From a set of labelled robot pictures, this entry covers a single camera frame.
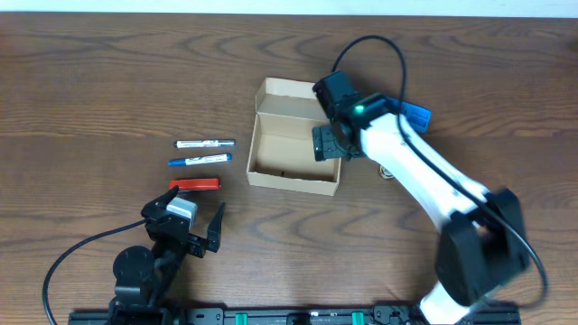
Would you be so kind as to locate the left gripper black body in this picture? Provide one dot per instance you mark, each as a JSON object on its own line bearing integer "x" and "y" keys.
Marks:
{"x": 186, "y": 239}

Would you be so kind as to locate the black whiteboard marker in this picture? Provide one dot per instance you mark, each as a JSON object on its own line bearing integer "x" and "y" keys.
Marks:
{"x": 204, "y": 143}

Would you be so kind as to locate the blue magnetic whiteboard eraser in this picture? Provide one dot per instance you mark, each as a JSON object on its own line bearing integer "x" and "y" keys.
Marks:
{"x": 418, "y": 118}

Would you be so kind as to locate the cardboard box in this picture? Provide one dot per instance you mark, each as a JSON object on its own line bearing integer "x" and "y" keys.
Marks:
{"x": 281, "y": 154}

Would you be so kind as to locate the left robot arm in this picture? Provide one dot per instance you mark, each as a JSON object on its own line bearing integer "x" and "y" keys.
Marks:
{"x": 144, "y": 275}

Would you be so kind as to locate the correction tape dispenser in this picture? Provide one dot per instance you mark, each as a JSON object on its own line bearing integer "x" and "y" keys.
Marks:
{"x": 385, "y": 174}

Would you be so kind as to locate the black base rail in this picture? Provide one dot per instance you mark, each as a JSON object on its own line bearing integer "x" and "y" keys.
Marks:
{"x": 501, "y": 314}

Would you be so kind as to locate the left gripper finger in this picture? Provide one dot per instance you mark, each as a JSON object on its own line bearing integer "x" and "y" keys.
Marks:
{"x": 157, "y": 208}
{"x": 214, "y": 230}

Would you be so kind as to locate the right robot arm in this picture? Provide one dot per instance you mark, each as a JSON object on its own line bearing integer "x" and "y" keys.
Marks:
{"x": 482, "y": 243}

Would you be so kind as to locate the blue whiteboard marker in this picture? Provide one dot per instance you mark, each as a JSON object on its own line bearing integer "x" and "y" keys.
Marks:
{"x": 215, "y": 158}

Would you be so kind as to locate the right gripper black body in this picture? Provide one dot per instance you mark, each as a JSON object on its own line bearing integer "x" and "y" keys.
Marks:
{"x": 323, "y": 143}

